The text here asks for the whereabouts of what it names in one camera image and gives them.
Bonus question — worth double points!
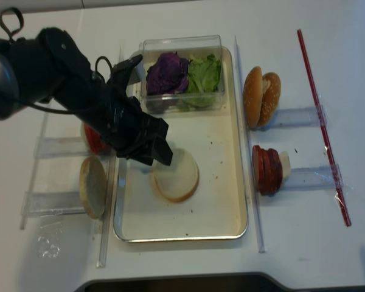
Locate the cream metal baking tray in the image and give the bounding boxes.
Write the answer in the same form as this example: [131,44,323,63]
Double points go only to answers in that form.
[113,48,249,243]

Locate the black monitor edge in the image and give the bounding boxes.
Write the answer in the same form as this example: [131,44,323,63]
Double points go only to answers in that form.
[76,273,291,291]

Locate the clear rail right of tray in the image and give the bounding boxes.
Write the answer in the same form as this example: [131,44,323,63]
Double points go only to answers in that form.
[234,35,266,254]

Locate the stack of red meat patties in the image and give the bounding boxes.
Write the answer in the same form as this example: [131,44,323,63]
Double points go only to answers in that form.
[252,145,283,196]

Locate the black cable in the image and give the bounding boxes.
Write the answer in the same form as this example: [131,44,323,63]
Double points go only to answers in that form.
[0,7,25,40]

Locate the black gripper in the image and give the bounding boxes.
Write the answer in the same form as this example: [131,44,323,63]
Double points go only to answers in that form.
[95,88,173,166]

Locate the plain top bun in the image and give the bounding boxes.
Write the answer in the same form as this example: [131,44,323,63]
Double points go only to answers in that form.
[243,66,263,127]

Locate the clear rail of tray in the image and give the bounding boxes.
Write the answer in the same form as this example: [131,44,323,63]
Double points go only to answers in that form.
[96,150,117,268]
[234,35,266,254]

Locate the clear holder under patties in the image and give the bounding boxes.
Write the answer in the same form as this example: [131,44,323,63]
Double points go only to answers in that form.
[281,165,343,191]

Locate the clear holder under bread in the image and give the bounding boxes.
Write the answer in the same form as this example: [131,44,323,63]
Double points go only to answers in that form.
[21,192,85,217]

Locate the clear rail left of tray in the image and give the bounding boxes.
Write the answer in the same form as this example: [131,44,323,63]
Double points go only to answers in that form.
[96,150,117,268]

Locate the clear rail far left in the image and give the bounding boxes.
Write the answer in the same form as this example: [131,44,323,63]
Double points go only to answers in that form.
[19,113,49,230]

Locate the white cheese slice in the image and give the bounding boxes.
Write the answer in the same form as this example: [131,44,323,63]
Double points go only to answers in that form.
[279,151,291,184]

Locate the white bread slice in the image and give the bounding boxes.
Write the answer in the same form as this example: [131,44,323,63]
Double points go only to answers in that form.
[150,148,200,203]
[79,156,107,219]

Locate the clear holder under buns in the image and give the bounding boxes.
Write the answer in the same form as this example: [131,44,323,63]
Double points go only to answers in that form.
[269,106,327,128]

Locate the clear plastic salad container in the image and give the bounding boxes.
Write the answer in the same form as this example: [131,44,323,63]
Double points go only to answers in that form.
[134,35,225,115]

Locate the green lettuce leaves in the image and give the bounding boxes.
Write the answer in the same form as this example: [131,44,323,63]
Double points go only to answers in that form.
[182,54,221,108]

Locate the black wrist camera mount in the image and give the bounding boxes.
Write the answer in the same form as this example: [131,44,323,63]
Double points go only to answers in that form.
[107,54,145,90]

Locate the clear holder under tomatoes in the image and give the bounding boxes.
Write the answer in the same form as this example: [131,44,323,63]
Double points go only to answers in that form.
[34,137,89,159]

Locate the red plastic rail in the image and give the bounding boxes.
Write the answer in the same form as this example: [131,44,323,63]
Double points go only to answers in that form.
[297,29,352,227]

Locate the red tomato slice front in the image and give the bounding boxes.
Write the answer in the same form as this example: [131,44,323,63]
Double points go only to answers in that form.
[80,122,110,155]

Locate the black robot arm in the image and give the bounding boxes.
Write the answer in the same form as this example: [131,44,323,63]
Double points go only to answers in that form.
[0,28,173,165]

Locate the sesame seed bun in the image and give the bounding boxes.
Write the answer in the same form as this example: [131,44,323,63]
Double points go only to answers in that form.
[257,72,281,127]

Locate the purple cabbage leaves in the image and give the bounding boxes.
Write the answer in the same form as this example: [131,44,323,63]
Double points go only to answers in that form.
[146,52,189,96]

